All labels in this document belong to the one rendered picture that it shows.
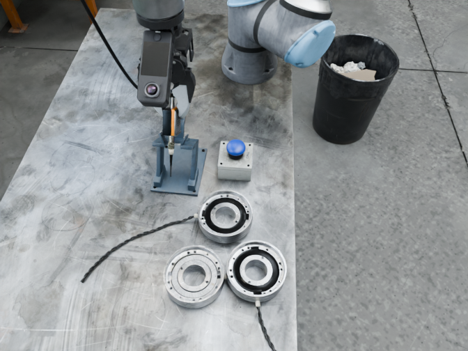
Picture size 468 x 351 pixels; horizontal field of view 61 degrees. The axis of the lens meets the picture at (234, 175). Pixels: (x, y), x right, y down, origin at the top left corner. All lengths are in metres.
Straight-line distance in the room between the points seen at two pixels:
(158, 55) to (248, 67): 0.45
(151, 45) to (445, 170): 1.73
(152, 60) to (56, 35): 2.28
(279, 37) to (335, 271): 1.03
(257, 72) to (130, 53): 0.37
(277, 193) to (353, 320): 0.88
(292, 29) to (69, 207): 0.59
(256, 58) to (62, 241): 0.61
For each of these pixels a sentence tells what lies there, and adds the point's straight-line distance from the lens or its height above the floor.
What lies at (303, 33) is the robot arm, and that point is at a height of 1.01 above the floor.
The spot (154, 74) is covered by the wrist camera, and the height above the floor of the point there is 1.10.
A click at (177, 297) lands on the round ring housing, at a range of 0.69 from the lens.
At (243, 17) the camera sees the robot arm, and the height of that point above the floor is 0.98.
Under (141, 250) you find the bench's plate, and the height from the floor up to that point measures 0.80.
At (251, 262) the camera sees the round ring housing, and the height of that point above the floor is 0.82.
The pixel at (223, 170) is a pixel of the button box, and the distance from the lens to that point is 0.83.
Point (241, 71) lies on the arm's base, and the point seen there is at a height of 0.84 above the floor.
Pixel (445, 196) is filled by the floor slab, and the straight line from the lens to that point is 2.05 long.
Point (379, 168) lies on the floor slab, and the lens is 2.02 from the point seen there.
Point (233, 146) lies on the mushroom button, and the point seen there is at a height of 0.87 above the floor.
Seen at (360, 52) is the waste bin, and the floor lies 0.34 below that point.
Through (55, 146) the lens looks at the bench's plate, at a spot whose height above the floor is 0.80.
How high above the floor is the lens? 1.49
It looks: 53 degrees down
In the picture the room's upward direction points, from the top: 1 degrees clockwise
